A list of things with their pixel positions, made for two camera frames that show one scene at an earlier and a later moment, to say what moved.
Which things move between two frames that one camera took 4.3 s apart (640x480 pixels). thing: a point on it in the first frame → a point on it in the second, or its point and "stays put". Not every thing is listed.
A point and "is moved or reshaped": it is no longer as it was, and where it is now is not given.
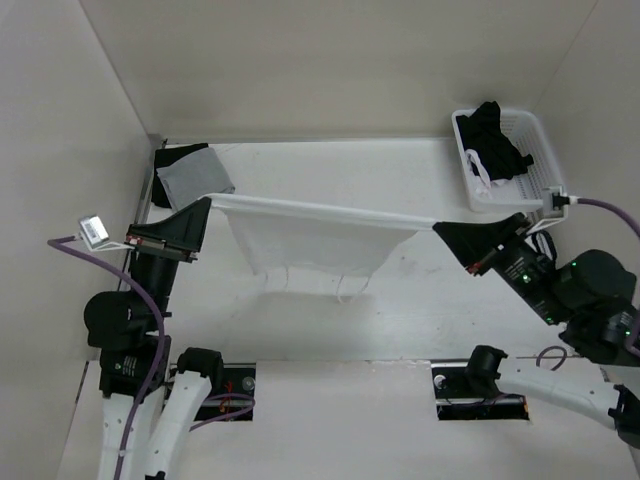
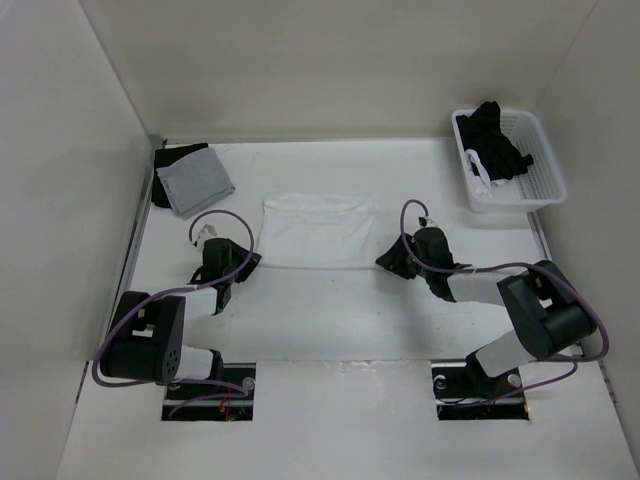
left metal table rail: [144, 206] stays put
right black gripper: [474, 242] → [393, 258]
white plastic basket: [524, 192] stays put
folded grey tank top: [193, 176] stays put
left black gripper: [185, 228] → [242, 256]
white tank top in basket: [481, 180] stays put
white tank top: [350, 243] is moved or reshaped
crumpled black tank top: [481, 132] stays put
